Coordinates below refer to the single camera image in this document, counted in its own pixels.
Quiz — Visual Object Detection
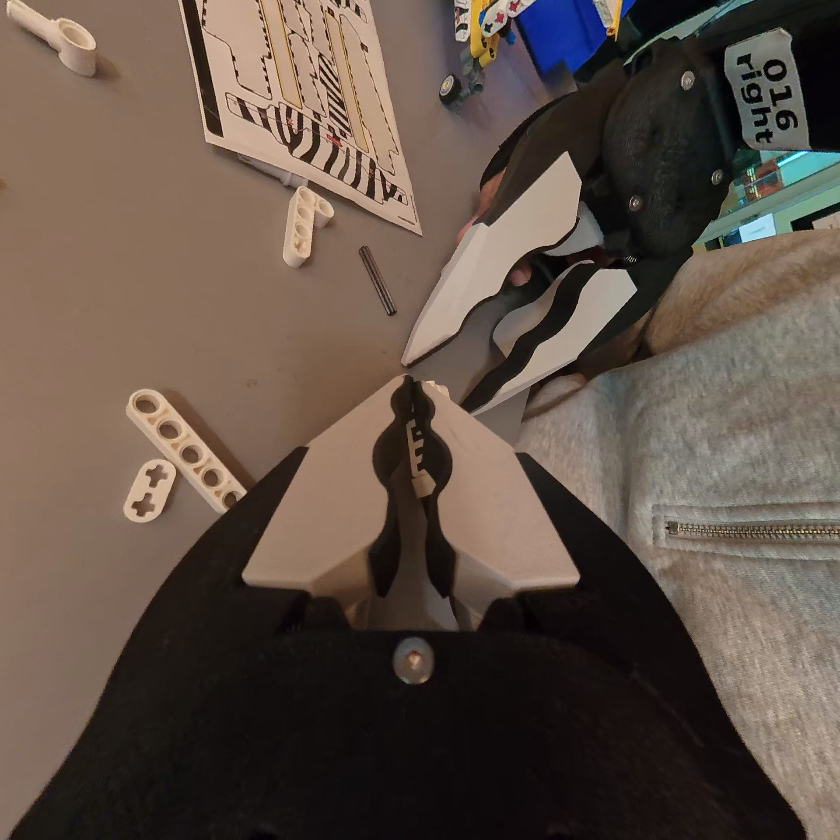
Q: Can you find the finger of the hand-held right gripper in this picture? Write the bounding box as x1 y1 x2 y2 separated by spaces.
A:
459 260 639 417
400 151 605 368

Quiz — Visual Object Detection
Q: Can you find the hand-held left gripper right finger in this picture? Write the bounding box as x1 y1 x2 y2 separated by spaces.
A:
413 379 582 630

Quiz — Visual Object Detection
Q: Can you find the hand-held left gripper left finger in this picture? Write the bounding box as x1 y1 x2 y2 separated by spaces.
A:
243 374 416 611

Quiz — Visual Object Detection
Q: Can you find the white zebra-striped lego assembly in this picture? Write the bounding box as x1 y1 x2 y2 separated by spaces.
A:
406 377 455 505

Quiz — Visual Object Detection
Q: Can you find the person's right forearm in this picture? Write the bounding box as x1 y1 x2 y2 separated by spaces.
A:
643 228 840 358

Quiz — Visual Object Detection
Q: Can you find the black lego axle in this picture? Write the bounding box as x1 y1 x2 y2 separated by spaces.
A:
358 245 399 318

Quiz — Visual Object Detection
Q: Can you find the white five-hole lego beam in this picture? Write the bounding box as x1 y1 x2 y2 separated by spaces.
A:
125 388 248 515

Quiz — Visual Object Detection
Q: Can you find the small white two-hole lego beam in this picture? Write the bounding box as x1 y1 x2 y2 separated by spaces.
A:
122 457 179 525

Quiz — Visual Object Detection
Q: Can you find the yellow and white lego vehicle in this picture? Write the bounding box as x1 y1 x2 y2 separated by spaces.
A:
438 0 634 110

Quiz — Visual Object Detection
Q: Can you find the white L-shaped lego beam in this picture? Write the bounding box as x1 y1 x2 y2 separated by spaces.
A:
282 185 336 269

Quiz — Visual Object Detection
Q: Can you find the light grey lego pin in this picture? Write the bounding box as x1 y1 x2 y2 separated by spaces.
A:
235 153 309 191

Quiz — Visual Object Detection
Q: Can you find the white lego pin connector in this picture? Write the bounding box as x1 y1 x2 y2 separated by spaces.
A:
5 0 98 77

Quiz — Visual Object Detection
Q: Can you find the person's right hand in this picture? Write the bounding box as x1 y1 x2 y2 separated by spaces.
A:
457 167 534 289

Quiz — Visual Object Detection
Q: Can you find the blue plastic bin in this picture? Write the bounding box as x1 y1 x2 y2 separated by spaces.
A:
514 0 639 74

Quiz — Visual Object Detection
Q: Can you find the person's grey sweatpants leg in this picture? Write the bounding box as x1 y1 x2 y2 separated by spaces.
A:
521 314 840 840

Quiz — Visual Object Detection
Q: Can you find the zebra sticker sheet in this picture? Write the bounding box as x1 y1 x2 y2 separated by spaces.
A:
177 0 424 237

